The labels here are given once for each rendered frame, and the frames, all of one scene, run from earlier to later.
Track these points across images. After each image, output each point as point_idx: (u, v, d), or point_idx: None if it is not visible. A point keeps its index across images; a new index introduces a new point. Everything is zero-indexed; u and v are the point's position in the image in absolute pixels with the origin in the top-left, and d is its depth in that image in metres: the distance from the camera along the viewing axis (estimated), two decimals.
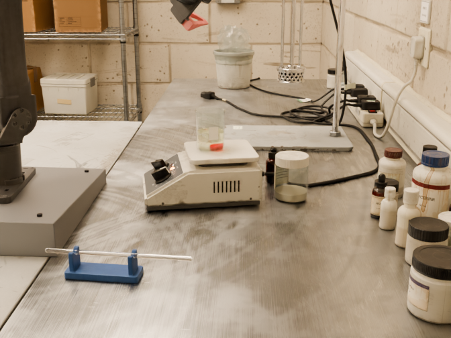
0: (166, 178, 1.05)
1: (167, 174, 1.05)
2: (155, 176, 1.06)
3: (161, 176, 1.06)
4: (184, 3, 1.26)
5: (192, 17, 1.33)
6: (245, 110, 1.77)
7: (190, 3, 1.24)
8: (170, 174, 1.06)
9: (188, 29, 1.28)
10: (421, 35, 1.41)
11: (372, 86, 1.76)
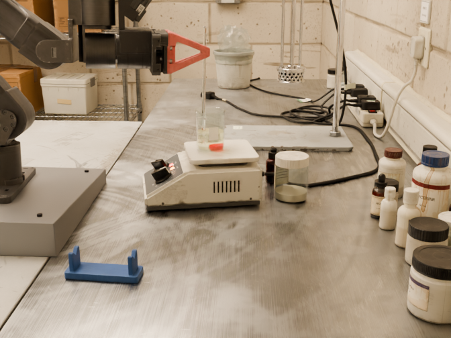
0: (166, 178, 1.05)
1: (167, 174, 1.05)
2: (155, 176, 1.06)
3: (161, 176, 1.06)
4: None
5: None
6: (245, 110, 1.77)
7: None
8: (170, 174, 1.06)
9: None
10: (421, 35, 1.41)
11: (372, 86, 1.76)
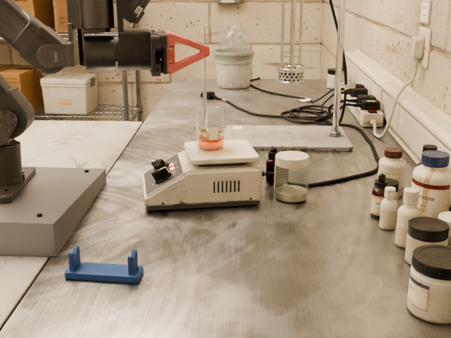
0: (166, 178, 1.05)
1: (167, 174, 1.05)
2: (155, 176, 1.06)
3: (161, 176, 1.06)
4: None
5: None
6: (245, 110, 1.77)
7: None
8: (170, 174, 1.06)
9: None
10: (421, 35, 1.41)
11: (372, 86, 1.76)
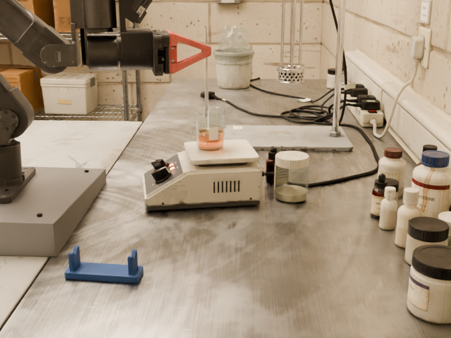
0: (166, 178, 1.05)
1: (167, 174, 1.05)
2: (155, 176, 1.06)
3: (161, 176, 1.06)
4: None
5: None
6: (245, 110, 1.77)
7: None
8: (170, 174, 1.06)
9: None
10: (421, 35, 1.41)
11: (372, 86, 1.76)
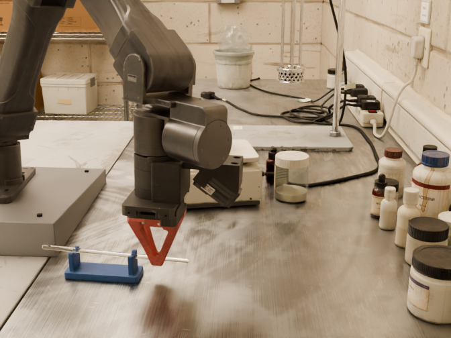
0: None
1: None
2: None
3: None
4: None
5: None
6: (245, 110, 1.77)
7: None
8: None
9: None
10: (421, 35, 1.41)
11: (372, 86, 1.76)
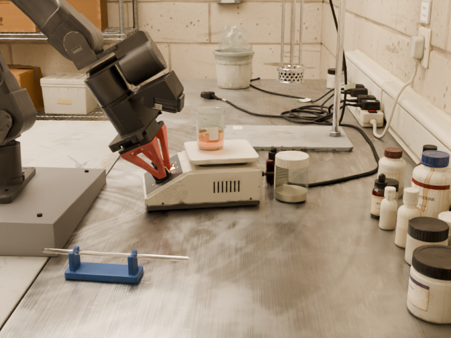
0: (166, 178, 1.05)
1: (167, 174, 1.05)
2: (155, 176, 1.06)
3: None
4: None
5: (163, 149, 1.06)
6: (245, 110, 1.77)
7: None
8: (170, 174, 1.06)
9: None
10: (421, 35, 1.41)
11: (372, 86, 1.76)
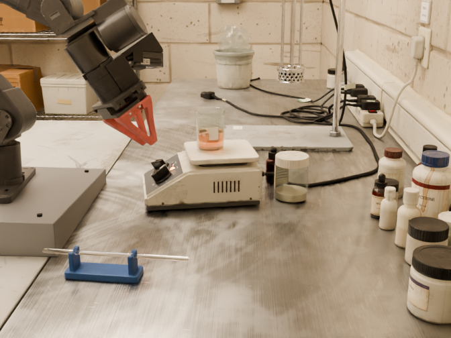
0: (170, 174, 1.06)
1: (168, 170, 1.06)
2: (157, 176, 1.05)
3: (163, 174, 1.06)
4: None
5: (136, 123, 1.06)
6: (245, 110, 1.77)
7: (100, 100, 1.01)
8: (169, 171, 1.07)
9: (102, 120, 1.04)
10: (421, 35, 1.41)
11: (372, 86, 1.76)
